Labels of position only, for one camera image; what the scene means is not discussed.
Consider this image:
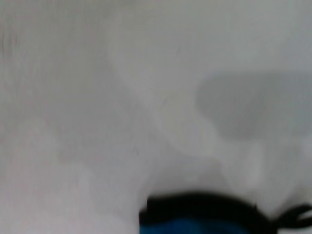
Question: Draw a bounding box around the blue rag with black trim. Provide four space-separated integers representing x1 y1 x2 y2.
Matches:
138 191 312 234

